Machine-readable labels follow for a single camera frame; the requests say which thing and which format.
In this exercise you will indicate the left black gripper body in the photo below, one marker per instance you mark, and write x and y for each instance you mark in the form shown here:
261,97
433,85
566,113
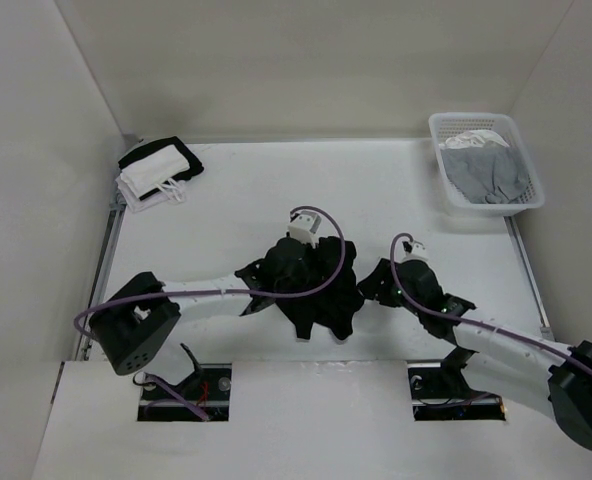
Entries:
308,268

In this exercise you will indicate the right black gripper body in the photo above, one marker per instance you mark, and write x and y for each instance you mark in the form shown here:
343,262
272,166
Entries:
411,309

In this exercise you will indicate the black tank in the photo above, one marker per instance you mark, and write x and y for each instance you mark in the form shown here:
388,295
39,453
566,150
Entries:
333,307
190,165

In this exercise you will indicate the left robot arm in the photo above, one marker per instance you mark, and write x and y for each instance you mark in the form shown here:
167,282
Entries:
136,327

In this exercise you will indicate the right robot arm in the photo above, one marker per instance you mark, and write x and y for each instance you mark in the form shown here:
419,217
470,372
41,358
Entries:
552,378

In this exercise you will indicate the grey tank top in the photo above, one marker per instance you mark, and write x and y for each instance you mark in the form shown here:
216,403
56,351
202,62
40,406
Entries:
491,174

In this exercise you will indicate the folded black tank top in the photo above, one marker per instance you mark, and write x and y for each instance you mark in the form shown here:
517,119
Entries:
190,165

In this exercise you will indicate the bottom folded white tank top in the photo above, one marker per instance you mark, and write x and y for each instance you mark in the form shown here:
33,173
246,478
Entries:
171,192

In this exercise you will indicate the folded white tank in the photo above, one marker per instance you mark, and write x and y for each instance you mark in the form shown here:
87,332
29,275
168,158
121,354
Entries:
146,174
171,192

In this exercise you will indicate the white tank top in basket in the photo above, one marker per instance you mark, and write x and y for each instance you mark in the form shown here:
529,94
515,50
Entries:
474,139

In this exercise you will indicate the white plastic basket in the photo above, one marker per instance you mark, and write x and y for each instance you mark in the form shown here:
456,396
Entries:
445,125

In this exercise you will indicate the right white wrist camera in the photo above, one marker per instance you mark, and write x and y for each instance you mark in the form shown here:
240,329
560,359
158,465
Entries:
414,250

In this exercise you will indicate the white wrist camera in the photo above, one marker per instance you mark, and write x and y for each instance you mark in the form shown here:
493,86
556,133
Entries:
414,250
303,227

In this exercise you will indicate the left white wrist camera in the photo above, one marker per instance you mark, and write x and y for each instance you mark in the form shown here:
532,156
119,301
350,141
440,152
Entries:
303,227

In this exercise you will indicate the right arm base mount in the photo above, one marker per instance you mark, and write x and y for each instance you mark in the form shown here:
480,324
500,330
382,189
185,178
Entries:
439,392

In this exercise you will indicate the right metal table rail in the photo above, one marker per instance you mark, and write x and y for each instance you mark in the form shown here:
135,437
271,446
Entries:
528,275

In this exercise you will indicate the metal table rail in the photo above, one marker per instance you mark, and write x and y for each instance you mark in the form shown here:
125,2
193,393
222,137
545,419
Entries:
528,275
116,214

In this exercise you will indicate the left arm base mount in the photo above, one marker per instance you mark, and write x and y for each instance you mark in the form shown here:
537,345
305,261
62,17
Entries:
206,388

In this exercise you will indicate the left metal table rail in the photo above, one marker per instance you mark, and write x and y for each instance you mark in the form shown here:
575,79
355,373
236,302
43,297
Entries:
116,214

